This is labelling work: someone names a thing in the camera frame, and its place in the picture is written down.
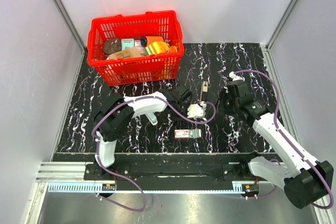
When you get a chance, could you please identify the small light blue stapler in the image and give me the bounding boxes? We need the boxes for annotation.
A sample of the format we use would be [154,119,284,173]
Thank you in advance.
[146,112,158,125]

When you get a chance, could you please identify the orange cylindrical can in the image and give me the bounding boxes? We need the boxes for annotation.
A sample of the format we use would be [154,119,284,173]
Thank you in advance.
[140,36,164,47]

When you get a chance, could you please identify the brown round cookie pack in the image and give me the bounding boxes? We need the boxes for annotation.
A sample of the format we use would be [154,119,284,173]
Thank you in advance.
[103,38,122,56]

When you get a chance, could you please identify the purple cable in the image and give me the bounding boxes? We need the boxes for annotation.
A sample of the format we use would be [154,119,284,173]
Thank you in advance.
[233,70,334,210]
[91,95,217,211]

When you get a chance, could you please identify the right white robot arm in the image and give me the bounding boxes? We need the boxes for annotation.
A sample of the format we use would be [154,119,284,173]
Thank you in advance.
[218,80,334,209]

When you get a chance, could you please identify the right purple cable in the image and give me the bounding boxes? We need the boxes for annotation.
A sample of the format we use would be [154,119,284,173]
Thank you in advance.
[233,70,334,210]

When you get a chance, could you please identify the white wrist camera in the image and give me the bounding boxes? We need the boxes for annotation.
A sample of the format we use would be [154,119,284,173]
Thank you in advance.
[228,71,244,81]
[187,101,206,120]

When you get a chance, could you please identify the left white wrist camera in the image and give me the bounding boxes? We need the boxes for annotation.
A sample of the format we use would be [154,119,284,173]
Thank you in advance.
[187,101,206,120]

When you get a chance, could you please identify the orange snack packet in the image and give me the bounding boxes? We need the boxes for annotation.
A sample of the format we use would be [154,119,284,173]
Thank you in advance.
[169,46,178,53]

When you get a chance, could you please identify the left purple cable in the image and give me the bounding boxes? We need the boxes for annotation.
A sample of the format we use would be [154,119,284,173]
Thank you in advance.
[91,95,217,211]

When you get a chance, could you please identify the brown cardboard box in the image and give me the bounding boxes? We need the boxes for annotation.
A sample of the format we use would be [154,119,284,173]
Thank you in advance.
[107,47,141,60]

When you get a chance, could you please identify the aluminium frame rail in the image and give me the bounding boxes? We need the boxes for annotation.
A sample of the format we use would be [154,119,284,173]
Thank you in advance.
[35,162,321,195]

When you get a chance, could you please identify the yellow green striped box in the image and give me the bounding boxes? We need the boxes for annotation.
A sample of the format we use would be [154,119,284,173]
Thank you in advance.
[145,41,170,56]

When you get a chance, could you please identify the teal white small box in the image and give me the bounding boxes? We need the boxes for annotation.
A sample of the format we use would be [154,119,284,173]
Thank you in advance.
[121,38,135,50]

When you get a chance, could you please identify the white black stapler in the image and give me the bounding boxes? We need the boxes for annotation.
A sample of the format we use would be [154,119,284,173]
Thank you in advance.
[199,81,208,102]

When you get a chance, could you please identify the red plastic shopping basket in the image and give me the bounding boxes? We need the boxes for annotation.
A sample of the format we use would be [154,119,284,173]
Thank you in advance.
[87,10,184,86]

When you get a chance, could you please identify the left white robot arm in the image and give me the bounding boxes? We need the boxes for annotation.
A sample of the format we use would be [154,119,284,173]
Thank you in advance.
[92,86,192,180]

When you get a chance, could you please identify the red white staples box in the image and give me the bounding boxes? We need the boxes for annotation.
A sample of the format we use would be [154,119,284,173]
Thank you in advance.
[174,129,202,138]

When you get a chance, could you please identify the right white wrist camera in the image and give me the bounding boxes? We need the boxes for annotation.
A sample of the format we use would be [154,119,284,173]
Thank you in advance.
[228,71,244,81]

